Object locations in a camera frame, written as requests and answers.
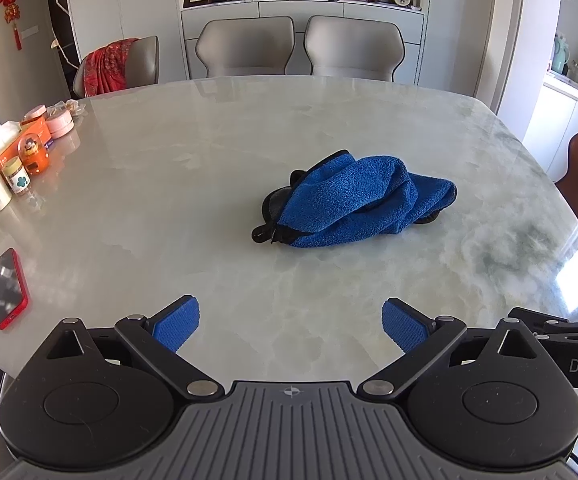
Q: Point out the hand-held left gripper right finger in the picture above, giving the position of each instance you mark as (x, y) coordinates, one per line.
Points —
(404, 324)

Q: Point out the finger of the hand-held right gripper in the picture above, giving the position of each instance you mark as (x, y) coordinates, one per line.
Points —
(569, 331)

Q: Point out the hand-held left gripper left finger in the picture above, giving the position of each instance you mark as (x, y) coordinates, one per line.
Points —
(176, 322)

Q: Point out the blue and grey towel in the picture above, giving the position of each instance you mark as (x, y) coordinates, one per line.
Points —
(349, 195)

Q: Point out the red smartphone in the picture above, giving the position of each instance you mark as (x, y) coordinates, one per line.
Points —
(8, 287)

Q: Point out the white side counter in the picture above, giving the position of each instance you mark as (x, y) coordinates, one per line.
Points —
(569, 120)

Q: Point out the small jar with white lid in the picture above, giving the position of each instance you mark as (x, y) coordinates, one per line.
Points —
(16, 177)

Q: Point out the orange snow globe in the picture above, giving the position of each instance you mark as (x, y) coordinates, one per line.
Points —
(33, 156)

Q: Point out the pink round tin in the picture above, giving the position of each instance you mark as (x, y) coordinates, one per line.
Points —
(60, 125)
(35, 112)

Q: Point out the orange box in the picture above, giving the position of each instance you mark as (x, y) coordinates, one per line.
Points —
(39, 129)

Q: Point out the clear plastic wrapper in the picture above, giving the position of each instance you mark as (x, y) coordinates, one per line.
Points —
(68, 108)

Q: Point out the green kettle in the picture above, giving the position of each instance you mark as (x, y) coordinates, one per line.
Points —
(560, 55)

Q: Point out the white tissue pack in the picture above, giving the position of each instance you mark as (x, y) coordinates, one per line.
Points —
(6, 135)

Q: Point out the beige dining chair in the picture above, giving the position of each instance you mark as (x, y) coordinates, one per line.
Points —
(244, 47)
(351, 47)
(145, 62)

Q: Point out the red patterned cloth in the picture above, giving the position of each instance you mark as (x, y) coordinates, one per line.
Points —
(111, 65)

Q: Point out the black decorative wall panel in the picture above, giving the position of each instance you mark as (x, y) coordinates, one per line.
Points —
(61, 5)

